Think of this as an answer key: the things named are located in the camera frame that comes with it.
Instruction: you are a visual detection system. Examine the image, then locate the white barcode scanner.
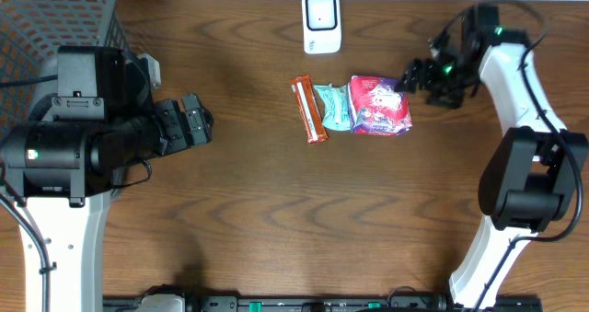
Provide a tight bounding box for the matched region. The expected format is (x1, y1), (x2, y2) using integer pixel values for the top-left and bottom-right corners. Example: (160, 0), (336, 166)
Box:
(301, 0), (342, 54)

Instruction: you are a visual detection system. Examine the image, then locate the brown orange snack bar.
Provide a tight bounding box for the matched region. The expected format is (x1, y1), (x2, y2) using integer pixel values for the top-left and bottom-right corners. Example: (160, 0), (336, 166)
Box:
(290, 75), (329, 144)

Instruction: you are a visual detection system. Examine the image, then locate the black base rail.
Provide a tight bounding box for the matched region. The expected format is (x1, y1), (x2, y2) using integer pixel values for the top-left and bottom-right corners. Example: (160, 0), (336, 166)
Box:
(102, 293), (544, 312)

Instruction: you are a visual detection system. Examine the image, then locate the teal snack wrapper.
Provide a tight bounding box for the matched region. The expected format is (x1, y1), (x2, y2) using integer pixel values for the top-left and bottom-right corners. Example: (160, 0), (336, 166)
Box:
(314, 84), (351, 132)

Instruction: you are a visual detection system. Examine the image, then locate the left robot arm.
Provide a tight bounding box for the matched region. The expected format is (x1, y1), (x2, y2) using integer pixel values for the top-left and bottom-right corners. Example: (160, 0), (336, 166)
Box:
(1, 46), (214, 311)

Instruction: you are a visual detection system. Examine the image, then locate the red purple snack packet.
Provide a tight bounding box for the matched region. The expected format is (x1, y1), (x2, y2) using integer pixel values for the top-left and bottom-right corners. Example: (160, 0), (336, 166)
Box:
(347, 75), (412, 136)

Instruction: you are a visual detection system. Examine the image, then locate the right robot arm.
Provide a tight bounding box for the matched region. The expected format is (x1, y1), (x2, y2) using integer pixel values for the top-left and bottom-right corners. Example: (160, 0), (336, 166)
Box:
(397, 0), (588, 311)

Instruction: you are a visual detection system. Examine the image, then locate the grey plastic mesh basket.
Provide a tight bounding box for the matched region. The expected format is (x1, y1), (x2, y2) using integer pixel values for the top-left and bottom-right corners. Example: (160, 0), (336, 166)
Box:
(0, 0), (134, 143)

